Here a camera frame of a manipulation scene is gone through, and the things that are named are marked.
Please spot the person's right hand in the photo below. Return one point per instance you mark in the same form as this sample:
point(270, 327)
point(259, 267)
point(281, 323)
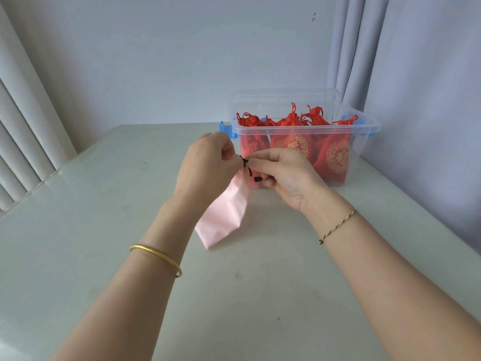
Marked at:
point(293, 172)

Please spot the person's left hand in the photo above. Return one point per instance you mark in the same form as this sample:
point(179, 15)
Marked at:
point(206, 169)

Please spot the red pouches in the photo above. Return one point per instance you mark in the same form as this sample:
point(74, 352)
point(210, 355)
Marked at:
point(336, 157)

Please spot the clear plastic storage box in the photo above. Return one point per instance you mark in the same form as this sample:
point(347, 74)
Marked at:
point(366, 125)

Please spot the person's right forearm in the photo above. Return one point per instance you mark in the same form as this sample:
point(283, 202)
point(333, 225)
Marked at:
point(402, 297)

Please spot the person's left forearm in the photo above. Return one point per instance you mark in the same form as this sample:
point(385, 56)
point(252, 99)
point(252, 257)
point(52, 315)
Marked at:
point(120, 315)

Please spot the gold bangle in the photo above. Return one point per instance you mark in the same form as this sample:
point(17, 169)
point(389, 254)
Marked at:
point(158, 253)

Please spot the grey curtain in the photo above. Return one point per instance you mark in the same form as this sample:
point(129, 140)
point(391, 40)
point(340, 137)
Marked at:
point(432, 52)

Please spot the white vertical blinds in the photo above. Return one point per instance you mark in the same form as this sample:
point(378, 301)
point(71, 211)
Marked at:
point(22, 120)

